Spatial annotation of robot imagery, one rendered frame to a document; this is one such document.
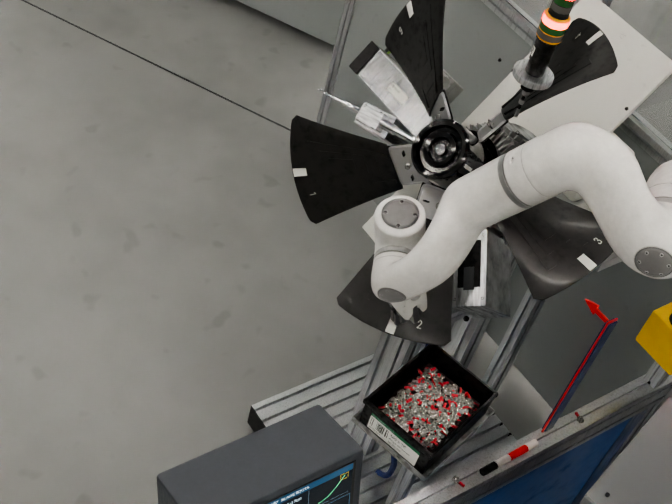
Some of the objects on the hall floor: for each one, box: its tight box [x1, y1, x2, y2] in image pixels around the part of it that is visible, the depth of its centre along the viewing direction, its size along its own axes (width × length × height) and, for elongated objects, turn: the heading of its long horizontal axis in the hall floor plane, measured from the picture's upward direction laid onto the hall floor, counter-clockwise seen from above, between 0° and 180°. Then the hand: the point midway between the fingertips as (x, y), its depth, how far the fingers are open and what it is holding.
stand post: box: [346, 332, 422, 456], centre depth 260 cm, size 4×9×91 cm, turn 23°
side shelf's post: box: [482, 288, 546, 405], centre depth 284 cm, size 4×4×83 cm
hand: (400, 313), depth 196 cm, fingers closed, pressing on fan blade
